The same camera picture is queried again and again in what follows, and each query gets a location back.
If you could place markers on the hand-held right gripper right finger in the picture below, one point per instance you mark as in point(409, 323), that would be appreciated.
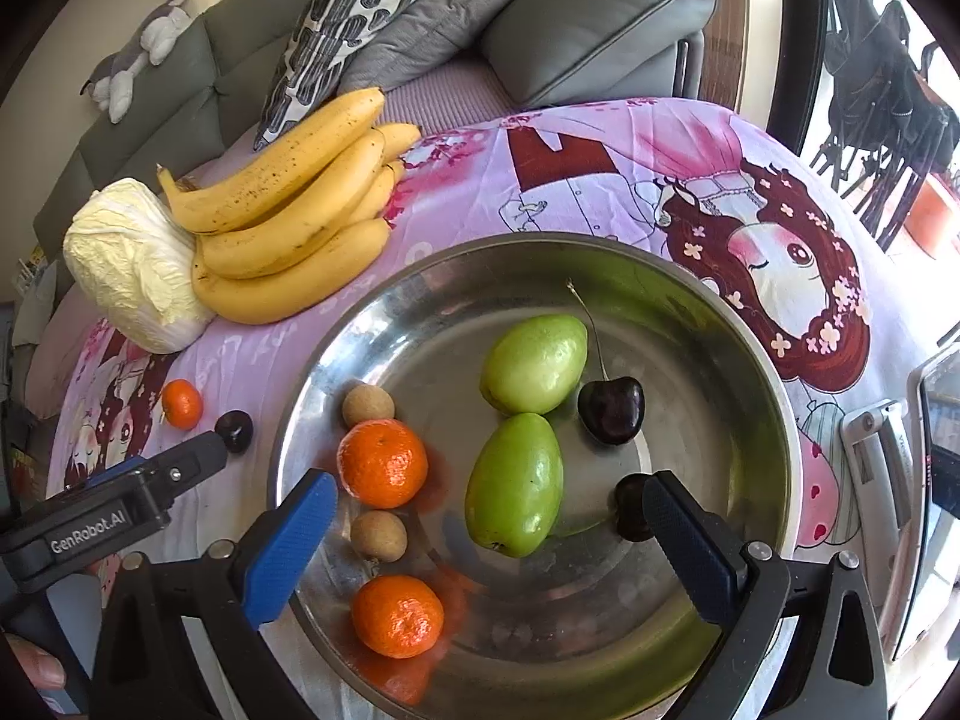
point(686, 547)

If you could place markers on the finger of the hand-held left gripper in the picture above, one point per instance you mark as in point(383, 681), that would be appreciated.
point(191, 461)
point(112, 472)

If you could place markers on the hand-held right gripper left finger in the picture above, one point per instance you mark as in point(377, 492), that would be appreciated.
point(289, 540)

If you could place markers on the dark cherry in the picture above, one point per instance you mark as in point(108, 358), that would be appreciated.
point(632, 506)
point(236, 431)
point(611, 409)

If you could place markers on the brown longan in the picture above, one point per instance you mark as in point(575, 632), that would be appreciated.
point(379, 535)
point(367, 403)

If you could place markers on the green jujube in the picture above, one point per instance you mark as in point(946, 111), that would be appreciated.
point(514, 491)
point(534, 364)

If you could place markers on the stainless steel bowl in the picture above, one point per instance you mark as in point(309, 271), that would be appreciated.
point(450, 315)

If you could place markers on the person's left hand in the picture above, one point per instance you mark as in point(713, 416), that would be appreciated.
point(34, 667)

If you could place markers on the orange tangerine with stem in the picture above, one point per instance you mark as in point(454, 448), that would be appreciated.
point(182, 405)

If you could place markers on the yellow banana bunch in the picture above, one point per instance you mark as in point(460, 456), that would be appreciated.
point(285, 285)

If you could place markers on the napa cabbage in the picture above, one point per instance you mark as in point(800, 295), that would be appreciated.
point(127, 270)

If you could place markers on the silver phone stand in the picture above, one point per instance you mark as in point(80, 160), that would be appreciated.
point(877, 465)

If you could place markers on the printed blanket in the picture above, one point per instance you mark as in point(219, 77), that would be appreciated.
point(600, 187)

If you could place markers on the grey sofa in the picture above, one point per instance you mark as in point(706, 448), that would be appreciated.
point(187, 75)

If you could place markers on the orange flower pot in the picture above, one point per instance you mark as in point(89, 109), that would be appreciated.
point(934, 214)

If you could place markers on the grey and white plush toy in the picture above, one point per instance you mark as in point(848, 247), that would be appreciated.
point(150, 37)

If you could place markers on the black and white patterned pillow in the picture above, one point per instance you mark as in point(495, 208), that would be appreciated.
point(337, 22)

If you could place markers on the black folded stroller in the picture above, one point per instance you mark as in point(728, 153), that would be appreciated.
point(877, 90)

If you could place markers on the grey leather cushion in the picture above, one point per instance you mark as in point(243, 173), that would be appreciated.
point(600, 30)

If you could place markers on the grey fabric pillow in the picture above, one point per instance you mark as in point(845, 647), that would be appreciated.
point(465, 7)

